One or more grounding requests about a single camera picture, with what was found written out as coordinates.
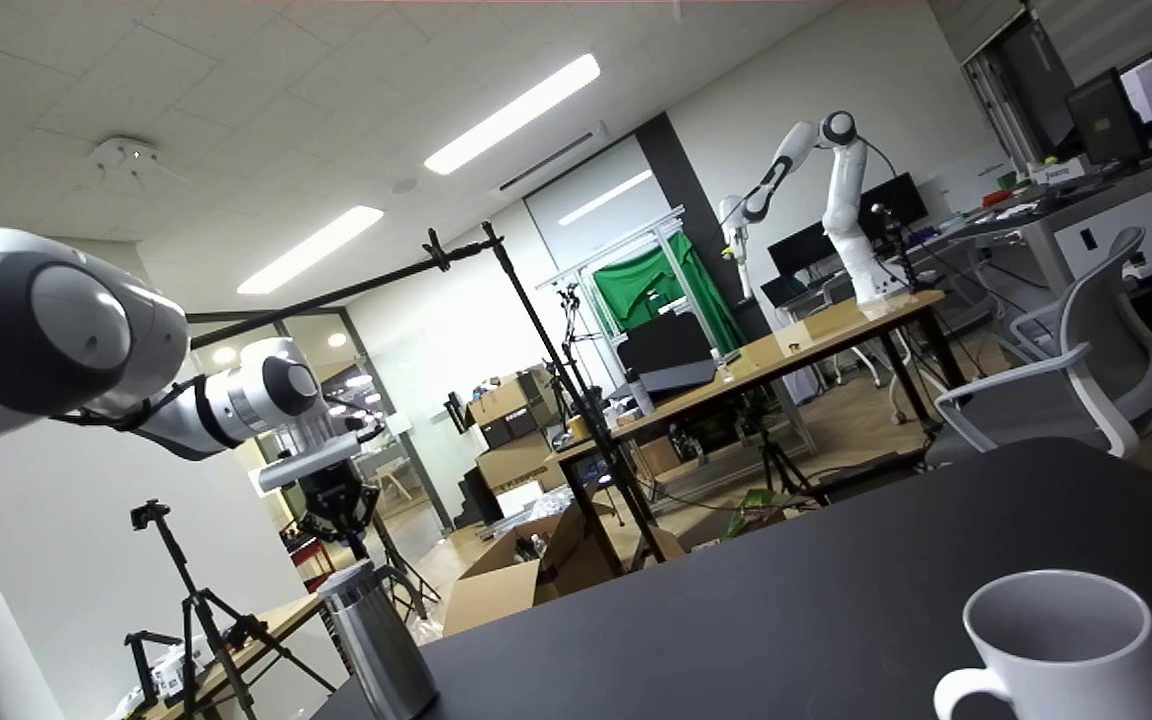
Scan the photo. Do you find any stainless steel flask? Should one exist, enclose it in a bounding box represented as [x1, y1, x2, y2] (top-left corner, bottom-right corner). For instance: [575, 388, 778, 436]
[315, 558, 444, 720]

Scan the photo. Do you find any black case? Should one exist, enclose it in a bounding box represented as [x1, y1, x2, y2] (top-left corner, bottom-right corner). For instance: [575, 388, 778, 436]
[621, 311, 725, 399]

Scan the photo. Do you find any tall black tripod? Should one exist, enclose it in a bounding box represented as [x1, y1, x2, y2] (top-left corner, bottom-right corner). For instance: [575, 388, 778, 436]
[128, 495, 339, 720]

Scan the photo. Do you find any long ceiling light panel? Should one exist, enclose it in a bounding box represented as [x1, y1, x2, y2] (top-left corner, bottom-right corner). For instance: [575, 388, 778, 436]
[419, 52, 603, 180]
[232, 201, 387, 301]

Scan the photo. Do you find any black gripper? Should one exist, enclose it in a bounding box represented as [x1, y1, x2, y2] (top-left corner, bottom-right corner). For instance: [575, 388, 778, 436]
[294, 464, 382, 571]

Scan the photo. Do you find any closed cardboard box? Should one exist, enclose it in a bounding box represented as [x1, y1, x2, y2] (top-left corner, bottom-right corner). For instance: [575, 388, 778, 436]
[468, 375, 536, 434]
[471, 434, 558, 501]

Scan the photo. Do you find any round ceiling fixture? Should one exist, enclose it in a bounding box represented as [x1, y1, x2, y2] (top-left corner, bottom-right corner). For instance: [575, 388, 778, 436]
[86, 134, 163, 189]

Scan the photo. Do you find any hanging green cloth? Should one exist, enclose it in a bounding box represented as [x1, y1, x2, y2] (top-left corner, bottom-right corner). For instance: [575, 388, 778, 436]
[588, 228, 743, 362]

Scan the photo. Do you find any open cardboard box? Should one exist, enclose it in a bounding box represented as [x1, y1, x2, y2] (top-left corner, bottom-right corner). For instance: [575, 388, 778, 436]
[437, 513, 591, 639]

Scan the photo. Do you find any white drawer cabinet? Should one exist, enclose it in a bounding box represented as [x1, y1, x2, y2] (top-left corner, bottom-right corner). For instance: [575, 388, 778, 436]
[1049, 165, 1152, 288]

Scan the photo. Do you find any white ceramic mug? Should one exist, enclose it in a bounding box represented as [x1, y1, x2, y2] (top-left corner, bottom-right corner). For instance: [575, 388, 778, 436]
[927, 564, 1152, 720]

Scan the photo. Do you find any long wooden desk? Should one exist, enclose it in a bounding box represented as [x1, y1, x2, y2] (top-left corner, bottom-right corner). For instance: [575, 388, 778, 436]
[547, 284, 973, 564]

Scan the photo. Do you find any lit computer monitor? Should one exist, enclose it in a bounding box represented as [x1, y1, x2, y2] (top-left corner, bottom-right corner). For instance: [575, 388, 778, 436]
[1111, 52, 1152, 134]

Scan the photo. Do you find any black backdrop pole frame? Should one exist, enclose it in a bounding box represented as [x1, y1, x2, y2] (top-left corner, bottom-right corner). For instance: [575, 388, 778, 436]
[185, 222, 670, 568]

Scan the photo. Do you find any black computer monitor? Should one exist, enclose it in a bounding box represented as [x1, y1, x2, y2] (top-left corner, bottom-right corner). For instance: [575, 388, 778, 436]
[856, 174, 935, 251]
[765, 216, 848, 280]

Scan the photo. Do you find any grey office chair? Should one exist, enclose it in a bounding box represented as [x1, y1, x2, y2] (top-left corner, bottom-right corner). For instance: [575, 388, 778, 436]
[933, 225, 1152, 464]

